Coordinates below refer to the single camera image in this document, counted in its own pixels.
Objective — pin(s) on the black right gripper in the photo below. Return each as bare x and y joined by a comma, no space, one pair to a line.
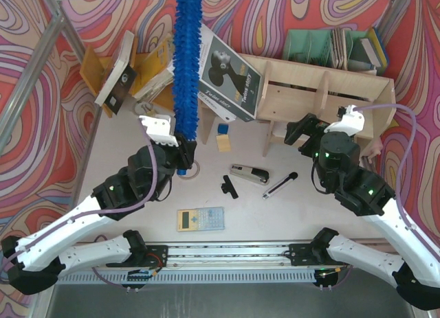
306,132

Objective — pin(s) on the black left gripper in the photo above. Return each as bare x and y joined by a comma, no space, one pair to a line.
187,153

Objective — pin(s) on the blue microfiber duster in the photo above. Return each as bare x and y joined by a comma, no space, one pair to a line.
187,41

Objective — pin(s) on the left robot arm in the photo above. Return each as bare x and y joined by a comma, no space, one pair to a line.
36,262

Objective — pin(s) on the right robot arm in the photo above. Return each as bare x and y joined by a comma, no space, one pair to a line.
413,271

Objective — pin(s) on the light wooden bookshelf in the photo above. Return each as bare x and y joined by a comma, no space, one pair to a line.
292,90

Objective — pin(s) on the beige tape roll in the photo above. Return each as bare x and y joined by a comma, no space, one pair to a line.
190,173

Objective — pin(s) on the blue eraser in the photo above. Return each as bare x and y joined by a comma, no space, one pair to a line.
222,129

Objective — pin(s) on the white utility knife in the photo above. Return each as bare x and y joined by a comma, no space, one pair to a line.
292,176

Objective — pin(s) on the black plastic clip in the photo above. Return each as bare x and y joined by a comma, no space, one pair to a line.
228,188

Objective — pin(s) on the yellow grey calculator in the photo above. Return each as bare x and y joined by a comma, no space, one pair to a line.
201,219

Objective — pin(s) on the pink figurine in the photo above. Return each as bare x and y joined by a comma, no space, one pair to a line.
374,149

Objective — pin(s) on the silver black stapler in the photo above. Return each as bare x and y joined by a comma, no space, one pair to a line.
252,174

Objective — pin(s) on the teal desk organizer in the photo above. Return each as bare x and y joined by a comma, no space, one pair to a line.
339,48

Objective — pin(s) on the yellow books stack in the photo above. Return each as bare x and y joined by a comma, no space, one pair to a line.
153,71

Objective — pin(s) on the Twins story book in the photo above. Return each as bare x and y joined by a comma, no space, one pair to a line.
228,84

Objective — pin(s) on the black cover book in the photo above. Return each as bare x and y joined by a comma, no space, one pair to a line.
118,76

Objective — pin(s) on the yellow wooden book stand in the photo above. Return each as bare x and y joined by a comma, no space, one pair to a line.
92,70

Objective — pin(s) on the blue bound notebook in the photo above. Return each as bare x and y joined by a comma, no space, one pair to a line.
375,50

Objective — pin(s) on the black aluminium rail base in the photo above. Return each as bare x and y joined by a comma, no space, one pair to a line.
194,253

